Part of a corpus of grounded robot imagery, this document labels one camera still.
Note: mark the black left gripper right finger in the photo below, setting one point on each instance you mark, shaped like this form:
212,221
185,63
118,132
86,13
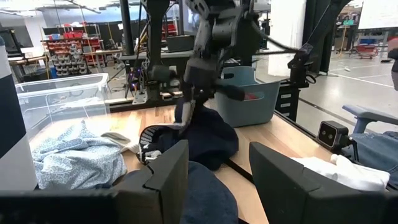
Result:
280,189

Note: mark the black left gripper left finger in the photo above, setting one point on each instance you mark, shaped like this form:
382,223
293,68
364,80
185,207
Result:
164,186

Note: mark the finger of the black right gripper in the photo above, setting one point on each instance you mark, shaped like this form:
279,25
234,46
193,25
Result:
183,112
231,92

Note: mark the navy cloth with white print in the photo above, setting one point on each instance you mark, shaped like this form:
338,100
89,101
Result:
211,137

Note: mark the navy dotted cloth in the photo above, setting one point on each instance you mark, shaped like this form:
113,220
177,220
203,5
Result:
208,196

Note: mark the light blue patterned cloth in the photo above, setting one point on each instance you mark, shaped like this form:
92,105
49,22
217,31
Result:
77,158

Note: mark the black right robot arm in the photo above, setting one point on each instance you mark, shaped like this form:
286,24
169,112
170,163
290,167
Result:
224,28

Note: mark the small red item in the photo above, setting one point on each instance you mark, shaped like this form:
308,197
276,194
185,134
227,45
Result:
250,96

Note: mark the grey plastic basket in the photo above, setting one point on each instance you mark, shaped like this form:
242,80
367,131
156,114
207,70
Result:
248,112

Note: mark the black drawer cabinet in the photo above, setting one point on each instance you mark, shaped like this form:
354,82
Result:
286,102

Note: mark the blue denim garment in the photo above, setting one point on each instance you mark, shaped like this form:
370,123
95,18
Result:
376,149

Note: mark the grey chair armrest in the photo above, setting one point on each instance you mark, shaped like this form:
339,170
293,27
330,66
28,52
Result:
367,113

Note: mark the clear plastic bin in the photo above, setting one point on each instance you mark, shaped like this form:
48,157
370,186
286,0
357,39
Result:
62,90

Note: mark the shelf with storage bins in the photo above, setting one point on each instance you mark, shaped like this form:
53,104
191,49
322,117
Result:
66,56

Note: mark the red cart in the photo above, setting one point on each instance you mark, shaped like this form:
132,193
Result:
365,49

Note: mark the person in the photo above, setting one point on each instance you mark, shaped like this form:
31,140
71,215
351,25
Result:
394,56

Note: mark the black table frame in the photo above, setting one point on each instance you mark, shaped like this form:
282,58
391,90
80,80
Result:
130,105

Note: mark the black table-level camera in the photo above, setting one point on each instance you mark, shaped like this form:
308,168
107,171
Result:
331,133

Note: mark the black frame post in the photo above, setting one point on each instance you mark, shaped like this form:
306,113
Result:
126,28

